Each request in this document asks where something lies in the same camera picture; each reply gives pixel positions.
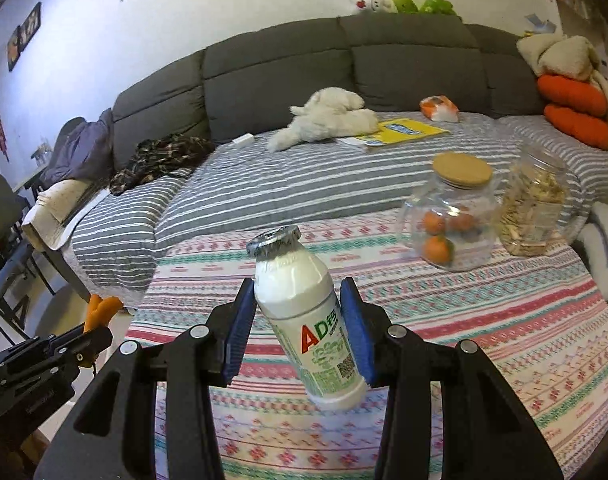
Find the patterned tablecloth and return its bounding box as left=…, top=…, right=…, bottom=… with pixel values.
left=126, top=204, right=608, bottom=480

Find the beige fleece blanket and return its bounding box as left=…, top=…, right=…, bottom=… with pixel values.
left=517, top=34, right=608, bottom=120

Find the cream quilted blanket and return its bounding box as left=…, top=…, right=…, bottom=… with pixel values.
left=22, top=179, right=110, bottom=252

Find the yellow book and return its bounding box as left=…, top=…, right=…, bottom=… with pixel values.
left=336, top=118, right=448, bottom=152

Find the lower orange cushion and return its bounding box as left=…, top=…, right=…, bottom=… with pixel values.
left=544, top=103, right=608, bottom=151

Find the orange white snack bag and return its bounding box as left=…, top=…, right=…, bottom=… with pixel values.
left=420, top=96, right=459, bottom=122

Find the purple grey jacket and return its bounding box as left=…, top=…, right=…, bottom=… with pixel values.
left=40, top=108, right=114, bottom=188

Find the upper orange cushion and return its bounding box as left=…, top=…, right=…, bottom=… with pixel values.
left=537, top=74, right=608, bottom=117

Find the glass jar of snacks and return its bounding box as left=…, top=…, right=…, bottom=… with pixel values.
left=498, top=144, right=569, bottom=257

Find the dark grey sofa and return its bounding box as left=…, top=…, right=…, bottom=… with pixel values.
left=43, top=12, right=550, bottom=302

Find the white yogurt drink bottle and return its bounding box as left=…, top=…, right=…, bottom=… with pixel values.
left=246, top=226, right=368, bottom=411

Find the dark plaid shirt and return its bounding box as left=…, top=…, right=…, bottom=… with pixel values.
left=108, top=133, right=216, bottom=196

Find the grey chair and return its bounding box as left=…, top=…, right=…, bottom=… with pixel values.
left=0, top=175, right=55, bottom=344

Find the white power adapter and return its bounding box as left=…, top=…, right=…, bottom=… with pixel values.
left=232, top=133, right=255, bottom=148

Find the orange cushion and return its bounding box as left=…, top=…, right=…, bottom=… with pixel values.
left=537, top=74, right=608, bottom=117
left=544, top=103, right=608, bottom=151

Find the green plush toy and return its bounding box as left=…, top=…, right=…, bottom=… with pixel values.
left=389, top=0, right=458, bottom=18

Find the glass jar with cork lid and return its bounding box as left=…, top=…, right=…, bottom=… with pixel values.
left=397, top=152, right=497, bottom=272

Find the grey striped sofa cover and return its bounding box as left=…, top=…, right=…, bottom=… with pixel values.
left=63, top=113, right=608, bottom=307

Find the white red plush toy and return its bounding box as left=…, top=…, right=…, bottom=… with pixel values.
left=349, top=0, right=392, bottom=14

